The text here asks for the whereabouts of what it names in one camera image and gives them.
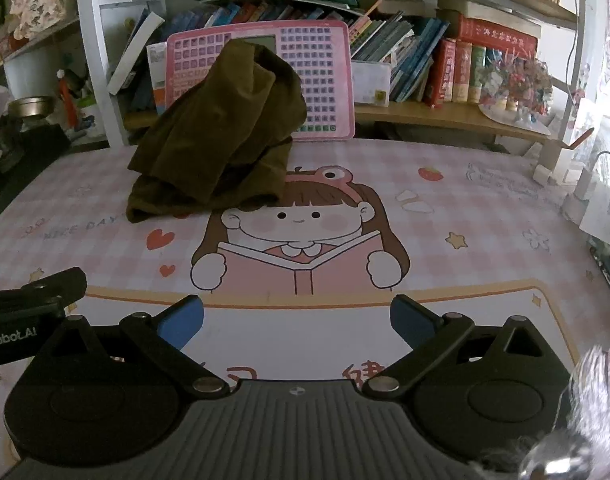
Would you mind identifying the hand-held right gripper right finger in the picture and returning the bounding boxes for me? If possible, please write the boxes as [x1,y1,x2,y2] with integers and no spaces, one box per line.
[362,295,548,401]

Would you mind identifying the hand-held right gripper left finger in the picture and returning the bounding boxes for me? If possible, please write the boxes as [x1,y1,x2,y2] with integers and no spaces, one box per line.
[45,295,231,401]

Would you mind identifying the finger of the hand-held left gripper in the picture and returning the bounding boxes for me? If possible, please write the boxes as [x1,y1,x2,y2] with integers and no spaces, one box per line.
[0,267,88,317]

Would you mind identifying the olive brown pants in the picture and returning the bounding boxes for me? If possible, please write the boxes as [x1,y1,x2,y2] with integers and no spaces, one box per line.
[126,40,308,224]

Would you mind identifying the black bag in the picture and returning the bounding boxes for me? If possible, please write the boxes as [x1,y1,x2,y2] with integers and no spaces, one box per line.
[0,125,72,231]

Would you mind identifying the metal bowl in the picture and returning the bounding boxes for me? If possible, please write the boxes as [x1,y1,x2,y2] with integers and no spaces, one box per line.
[8,96,56,123]

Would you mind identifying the white printed cup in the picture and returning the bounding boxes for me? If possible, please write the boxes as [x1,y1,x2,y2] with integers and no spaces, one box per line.
[78,95,108,137]

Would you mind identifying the red orange toy stick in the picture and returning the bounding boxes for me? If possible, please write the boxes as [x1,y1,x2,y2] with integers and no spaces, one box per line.
[56,69,80,129]

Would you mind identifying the stack of books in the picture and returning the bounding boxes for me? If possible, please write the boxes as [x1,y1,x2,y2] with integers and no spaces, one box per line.
[587,242,610,308]

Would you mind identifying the white fluffy sleeve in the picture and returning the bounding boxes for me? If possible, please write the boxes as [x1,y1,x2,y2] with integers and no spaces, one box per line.
[472,342,610,480]

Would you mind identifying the white paper sheets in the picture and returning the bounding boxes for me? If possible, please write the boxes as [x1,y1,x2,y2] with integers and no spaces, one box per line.
[565,177,610,251]

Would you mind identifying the white framed wooden bookshelf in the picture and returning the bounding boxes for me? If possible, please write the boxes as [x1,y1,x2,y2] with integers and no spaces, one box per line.
[72,0,593,176]

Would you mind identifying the orange and blue book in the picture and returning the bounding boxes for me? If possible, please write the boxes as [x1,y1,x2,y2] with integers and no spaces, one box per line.
[146,42,170,116]

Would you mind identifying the white card with yellow sticker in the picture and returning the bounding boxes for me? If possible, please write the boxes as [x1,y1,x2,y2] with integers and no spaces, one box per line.
[351,60,392,108]

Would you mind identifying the thick red upright book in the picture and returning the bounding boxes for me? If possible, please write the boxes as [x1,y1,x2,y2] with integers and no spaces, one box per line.
[425,37,458,109]

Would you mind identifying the narrow red upright book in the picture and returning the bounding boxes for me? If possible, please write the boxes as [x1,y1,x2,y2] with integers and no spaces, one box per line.
[452,42,474,104]

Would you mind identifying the white leaning book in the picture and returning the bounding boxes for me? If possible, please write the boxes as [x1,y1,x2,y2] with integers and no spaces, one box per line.
[106,8,166,96]

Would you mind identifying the colourful paper ornament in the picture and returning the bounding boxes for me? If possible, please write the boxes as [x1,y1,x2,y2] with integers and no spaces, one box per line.
[477,52,556,137]

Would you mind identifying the green upright book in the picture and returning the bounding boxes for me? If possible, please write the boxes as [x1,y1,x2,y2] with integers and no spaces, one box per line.
[469,45,488,104]

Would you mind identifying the pink learning tablet toy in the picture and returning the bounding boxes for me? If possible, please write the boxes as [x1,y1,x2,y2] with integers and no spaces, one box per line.
[165,20,356,141]

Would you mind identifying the row of leaning books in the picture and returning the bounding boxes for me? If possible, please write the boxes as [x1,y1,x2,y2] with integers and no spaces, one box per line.
[349,10,452,106]

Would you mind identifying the red book lying flat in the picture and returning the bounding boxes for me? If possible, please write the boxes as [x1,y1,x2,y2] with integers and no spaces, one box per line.
[457,15,540,54]

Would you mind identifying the row of thin colourful books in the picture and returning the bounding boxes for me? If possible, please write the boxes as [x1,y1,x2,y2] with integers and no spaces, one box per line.
[160,2,368,43]

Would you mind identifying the beige book lying flat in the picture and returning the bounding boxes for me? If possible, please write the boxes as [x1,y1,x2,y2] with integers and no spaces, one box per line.
[436,0,542,25]

